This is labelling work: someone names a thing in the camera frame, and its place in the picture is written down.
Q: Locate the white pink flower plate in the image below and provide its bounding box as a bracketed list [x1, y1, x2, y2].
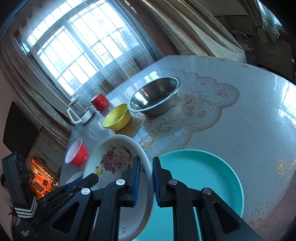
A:
[82, 134, 154, 241]

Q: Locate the red bowl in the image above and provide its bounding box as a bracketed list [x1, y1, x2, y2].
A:
[65, 138, 89, 166]

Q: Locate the large barred window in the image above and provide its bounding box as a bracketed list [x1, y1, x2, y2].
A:
[18, 0, 162, 95]

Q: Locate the red mug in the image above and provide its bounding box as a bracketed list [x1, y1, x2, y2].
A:
[91, 93, 109, 111]

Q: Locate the yellow bowl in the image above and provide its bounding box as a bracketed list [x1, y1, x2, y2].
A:
[103, 103, 131, 131]

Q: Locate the teal plate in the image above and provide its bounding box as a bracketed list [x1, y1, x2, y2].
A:
[133, 149, 244, 241]

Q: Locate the sheer white curtain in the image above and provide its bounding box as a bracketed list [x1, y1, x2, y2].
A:
[14, 0, 167, 112]

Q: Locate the black television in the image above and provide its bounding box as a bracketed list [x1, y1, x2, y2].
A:
[3, 101, 40, 158]

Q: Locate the tied beige curtain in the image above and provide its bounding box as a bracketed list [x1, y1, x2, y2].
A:
[251, 0, 281, 44]

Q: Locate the stainless steel bowl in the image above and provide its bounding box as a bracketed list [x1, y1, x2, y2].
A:
[129, 76, 180, 116]

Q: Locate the glass kettle with white handle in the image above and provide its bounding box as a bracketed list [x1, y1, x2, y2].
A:
[66, 97, 95, 126]

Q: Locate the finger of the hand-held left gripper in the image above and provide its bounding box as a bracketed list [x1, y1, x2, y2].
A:
[57, 177, 83, 192]
[67, 173, 100, 194]

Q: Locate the dark sofa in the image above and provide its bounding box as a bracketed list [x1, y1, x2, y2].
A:
[231, 29, 257, 66]

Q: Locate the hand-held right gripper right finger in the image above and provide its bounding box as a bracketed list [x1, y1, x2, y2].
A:
[152, 157, 263, 241]

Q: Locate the orange wooden cabinet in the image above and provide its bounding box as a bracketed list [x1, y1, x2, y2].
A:
[26, 156, 62, 200]

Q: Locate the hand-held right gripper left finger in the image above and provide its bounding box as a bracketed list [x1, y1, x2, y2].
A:
[35, 157, 141, 241]

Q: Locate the black white striped strap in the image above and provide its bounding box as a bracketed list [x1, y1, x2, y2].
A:
[13, 197, 38, 218]

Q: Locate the small side window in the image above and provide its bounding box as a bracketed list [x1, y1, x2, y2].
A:
[257, 0, 282, 27]

